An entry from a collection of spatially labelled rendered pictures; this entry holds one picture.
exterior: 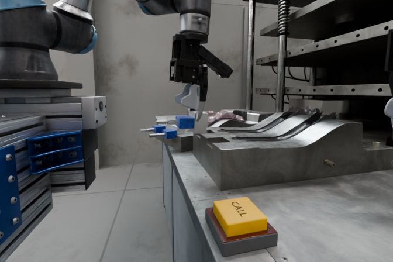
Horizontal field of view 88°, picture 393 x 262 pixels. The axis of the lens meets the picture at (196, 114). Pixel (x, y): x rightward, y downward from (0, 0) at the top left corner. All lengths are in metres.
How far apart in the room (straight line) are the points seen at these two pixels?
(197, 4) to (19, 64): 0.48
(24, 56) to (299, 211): 0.73
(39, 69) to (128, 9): 2.46
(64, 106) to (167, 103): 2.31
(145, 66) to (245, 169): 2.56
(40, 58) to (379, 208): 0.85
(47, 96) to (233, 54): 2.71
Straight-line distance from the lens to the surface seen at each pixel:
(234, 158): 0.45
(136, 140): 2.98
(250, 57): 1.92
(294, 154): 0.53
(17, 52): 0.72
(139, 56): 2.93
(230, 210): 0.33
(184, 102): 0.50
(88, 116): 0.64
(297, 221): 0.41
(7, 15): 0.75
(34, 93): 0.69
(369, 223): 0.46
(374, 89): 1.17
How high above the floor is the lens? 1.01
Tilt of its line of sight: 7 degrees down
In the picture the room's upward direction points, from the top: straight up
